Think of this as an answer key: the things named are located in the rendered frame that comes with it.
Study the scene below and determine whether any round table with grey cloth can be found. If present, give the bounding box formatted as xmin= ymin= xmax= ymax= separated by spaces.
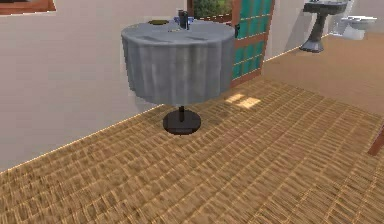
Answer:
xmin=120 ymin=18 xmax=236 ymax=136

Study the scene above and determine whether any teal glass panel door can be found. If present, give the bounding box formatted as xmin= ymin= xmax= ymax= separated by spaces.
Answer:
xmin=230 ymin=0 xmax=276 ymax=88

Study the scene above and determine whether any dark slim bottle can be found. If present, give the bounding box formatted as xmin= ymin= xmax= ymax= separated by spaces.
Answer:
xmin=177 ymin=9 xmax=191 ymax=31

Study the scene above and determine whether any brown flat dish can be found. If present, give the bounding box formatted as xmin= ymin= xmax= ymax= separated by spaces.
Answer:
xmin=147 ymin=19 xmax=170 ymax=27

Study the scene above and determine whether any window with green view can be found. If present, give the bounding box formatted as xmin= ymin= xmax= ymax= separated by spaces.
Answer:
xmin=186 ymin=0 xmax=234 ymax=24

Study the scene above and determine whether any white toilet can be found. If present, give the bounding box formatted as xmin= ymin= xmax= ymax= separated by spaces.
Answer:
xmin=331 ymin=13 xmax=379 ymax=41

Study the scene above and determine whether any reddish brown furniture leg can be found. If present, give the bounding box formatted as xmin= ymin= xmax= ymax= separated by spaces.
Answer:
xmin=367 ymin=123 xmax=384 ymax=157

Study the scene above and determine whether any brown framed window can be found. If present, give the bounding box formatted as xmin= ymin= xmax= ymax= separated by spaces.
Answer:
xmin=0 ymin=0 xmax=57 ymax=16

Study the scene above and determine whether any dark grey pedestal sink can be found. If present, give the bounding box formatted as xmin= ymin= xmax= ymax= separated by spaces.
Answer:
xmin=298 ymin=0 xmax=349 ymax=54

